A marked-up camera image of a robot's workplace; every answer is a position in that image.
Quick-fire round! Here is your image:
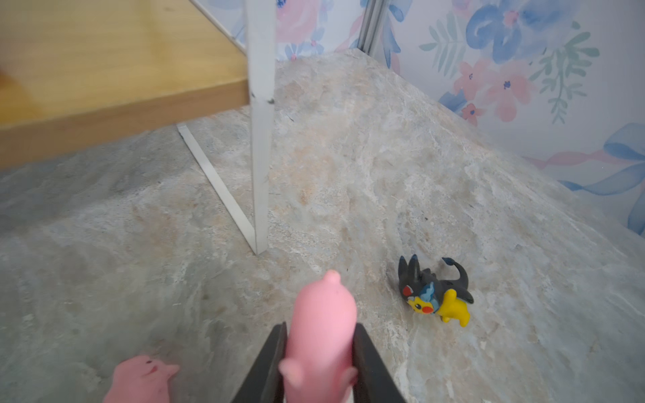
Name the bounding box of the small pink pig toy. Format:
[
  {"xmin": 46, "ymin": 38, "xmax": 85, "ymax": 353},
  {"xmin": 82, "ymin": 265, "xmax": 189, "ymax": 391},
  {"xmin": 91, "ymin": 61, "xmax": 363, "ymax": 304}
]
[{"xmin": 102, "ymin": 355, "xmax": 181, "ymax": 403}]

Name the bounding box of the black yellow duck toy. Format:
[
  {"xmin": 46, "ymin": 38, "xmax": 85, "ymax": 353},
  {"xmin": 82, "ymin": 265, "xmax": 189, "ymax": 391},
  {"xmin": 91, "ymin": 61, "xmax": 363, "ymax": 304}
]
[{"xmin": 398, "ymin": 255, "xmax": 474, "ymax": 327}]

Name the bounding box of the wooden two-tier shelf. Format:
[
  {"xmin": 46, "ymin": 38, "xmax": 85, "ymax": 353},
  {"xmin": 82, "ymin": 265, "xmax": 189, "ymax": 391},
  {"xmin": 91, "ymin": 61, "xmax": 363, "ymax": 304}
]
[{"xmin": 1, "ymin": 1, "xmax": 276, "ymax": 254}]

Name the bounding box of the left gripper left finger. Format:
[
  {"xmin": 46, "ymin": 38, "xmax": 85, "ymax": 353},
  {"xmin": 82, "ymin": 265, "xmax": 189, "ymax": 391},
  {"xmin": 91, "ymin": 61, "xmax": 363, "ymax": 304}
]
[{"xmin": 232, "ymin": 322, "xmax": 287, "ymax": 403}]

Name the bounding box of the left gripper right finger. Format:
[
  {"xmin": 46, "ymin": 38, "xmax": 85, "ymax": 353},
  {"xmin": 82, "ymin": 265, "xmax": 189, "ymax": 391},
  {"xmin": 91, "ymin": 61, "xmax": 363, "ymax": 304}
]
[{"xmin": 353, "ymin": 323, "xmax": 406, "ymax": 403}]

